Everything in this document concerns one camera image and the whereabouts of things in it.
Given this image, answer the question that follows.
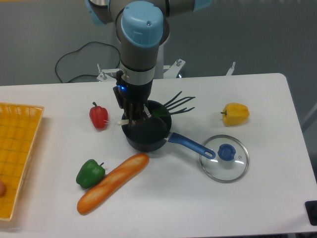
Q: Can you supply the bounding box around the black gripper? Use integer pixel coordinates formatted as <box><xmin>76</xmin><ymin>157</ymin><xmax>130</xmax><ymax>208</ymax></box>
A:
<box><xmin>113</xmin><ymin>79</ymin><xmax>153</xmax><ymax>128</ymax></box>

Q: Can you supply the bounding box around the green onion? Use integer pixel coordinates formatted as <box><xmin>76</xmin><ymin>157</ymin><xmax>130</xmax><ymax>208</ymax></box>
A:
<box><xmin>108</xmin><ymin>90</ymin><xmax>196</xmax><ymax>133</ymax></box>

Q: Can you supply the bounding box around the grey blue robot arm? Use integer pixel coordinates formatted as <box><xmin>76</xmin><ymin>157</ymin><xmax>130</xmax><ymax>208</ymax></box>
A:
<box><xmin>85</xmin><ymin>0</ymin><xmax>211</xmax><ymax>125</ymax></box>

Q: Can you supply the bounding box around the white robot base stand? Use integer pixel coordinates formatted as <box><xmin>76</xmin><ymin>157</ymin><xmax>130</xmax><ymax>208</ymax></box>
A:
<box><xmin>96</xmin><ymin>45</ymin><xmax>186</xmax><ymax>82</ymax></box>

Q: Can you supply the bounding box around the red bell pepper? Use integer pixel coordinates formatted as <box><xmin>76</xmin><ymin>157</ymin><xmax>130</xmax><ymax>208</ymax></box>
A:
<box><xmin>89</xmin><ymin>102</ymin><xmax>108</xmax><ymax>129</ymax></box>

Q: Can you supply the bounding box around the orange baguette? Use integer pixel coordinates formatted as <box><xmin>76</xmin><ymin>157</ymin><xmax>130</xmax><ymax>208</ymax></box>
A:
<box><xmin>77</xmin><ymin>153</ymin><xmax>150</xmax><ymax>215</ymax></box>

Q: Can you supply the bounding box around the green bell pepper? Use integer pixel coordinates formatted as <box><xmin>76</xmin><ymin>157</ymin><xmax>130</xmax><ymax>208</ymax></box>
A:
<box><xmin>76</xmin><ymin>159</ymin><xmax>106</xmax><ymax>189</ymax></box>

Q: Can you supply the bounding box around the yellow bell pepper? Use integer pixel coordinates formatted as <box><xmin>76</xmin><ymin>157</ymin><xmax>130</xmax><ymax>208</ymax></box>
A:
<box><xmin>221</xmin><ymin>103</ymin><xmax>250</xmax><ymax>126</ymax></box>

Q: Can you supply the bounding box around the glass lid with blue knob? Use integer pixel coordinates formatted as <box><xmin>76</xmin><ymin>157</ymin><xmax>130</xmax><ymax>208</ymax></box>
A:
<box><xmin>199</xmin><ymin>134</ymin><xmax>250</xmax><ymax>183</ymax></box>

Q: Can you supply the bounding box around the yellow woven basket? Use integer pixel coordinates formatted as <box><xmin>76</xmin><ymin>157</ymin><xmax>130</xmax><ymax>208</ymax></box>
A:
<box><xmin>0</xmin><ymin>103</ymin><xmax>45</xmax><ymax>221</ymax></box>

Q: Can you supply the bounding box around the pink item in basket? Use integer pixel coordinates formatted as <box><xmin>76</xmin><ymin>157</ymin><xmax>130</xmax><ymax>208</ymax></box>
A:
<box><xmin>0</xmin><ymin>180</ymin><xmax>6</xmax><ymax>197</ymax></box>

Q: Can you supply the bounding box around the black object at table edge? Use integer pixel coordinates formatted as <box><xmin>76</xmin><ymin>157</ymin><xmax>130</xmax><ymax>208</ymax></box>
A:
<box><xmin>305</xmin><ymin>200</ymin><xmax>317</xmax><ymax>226</ymax></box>

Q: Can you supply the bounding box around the dark pot with blue handle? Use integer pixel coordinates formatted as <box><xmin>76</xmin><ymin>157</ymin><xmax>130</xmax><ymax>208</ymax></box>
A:
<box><xmin>120</xmin><ymin>100</ymin><xmax>216</xmax><ymax>160</ymax></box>

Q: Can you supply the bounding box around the black cable on floor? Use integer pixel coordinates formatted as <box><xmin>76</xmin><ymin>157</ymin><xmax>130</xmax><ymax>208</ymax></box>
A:
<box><xmin>54</xmin><ymin>41</ymin><xmax>122</xmax><ymax>83</ymax></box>

